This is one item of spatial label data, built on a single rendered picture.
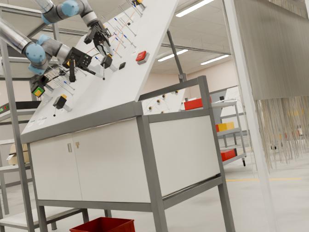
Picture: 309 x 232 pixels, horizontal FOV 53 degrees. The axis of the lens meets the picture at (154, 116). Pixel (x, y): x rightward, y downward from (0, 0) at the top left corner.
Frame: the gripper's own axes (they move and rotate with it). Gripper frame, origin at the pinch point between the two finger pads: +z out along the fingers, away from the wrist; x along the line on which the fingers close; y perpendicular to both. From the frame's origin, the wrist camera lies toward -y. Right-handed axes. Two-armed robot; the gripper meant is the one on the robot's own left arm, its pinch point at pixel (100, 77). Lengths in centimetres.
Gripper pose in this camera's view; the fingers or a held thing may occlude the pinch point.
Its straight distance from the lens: 166.5
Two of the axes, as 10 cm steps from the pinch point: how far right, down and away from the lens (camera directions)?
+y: 4.8, -8.7, -0.9
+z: 8.5, 4.4, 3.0
